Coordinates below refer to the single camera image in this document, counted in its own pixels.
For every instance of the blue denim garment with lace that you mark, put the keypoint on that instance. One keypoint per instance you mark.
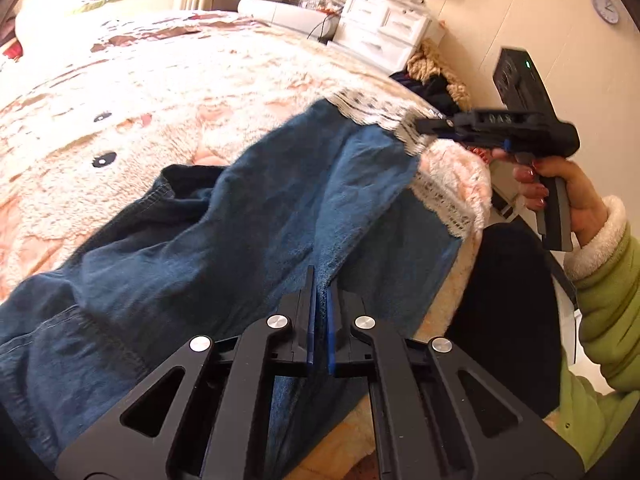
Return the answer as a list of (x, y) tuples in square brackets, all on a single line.
[(225, 240)]

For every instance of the person's right hand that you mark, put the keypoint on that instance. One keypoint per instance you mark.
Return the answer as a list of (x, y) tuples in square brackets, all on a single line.
[(582, 195)]

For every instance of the white dressing table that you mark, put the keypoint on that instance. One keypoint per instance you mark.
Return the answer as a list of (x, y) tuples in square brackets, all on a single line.
[(280, 10)]

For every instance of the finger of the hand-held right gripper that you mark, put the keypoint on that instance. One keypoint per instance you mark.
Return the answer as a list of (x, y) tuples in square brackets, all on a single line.
[(437, 126)]

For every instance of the dark clothes pile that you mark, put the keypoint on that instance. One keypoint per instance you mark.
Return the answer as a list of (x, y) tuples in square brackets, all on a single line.
[(430, 91)]

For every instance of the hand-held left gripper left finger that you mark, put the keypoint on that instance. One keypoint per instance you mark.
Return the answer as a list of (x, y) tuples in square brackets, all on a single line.
[(311, 330)]

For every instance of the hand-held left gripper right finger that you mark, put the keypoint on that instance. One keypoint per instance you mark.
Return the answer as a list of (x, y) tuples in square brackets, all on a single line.
[(330, 335)]

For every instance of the round wall clock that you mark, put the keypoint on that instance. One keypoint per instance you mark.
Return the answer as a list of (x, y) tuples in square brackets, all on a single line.
[(606, 7)]

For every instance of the person's green jacket torso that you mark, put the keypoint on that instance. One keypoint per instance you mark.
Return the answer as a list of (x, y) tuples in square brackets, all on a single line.
[(585, 420)]

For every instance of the white drawer cabinet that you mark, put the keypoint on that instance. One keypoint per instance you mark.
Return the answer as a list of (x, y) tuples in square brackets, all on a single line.
[(380, 30)]

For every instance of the person's leg in black trousers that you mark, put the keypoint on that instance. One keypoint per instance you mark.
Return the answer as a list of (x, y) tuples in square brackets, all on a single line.
[(505, 310)]

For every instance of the person's right forearm green sleeve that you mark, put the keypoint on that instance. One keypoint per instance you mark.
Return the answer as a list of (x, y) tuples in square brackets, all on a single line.
[(610, 300)]

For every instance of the pink and white printed blanket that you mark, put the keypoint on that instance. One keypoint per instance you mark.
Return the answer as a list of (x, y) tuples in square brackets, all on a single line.
[(150, 70)]

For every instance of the yellow knitted cloth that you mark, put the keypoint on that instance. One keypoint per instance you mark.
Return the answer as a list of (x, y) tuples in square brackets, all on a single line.
[(435, 62)]

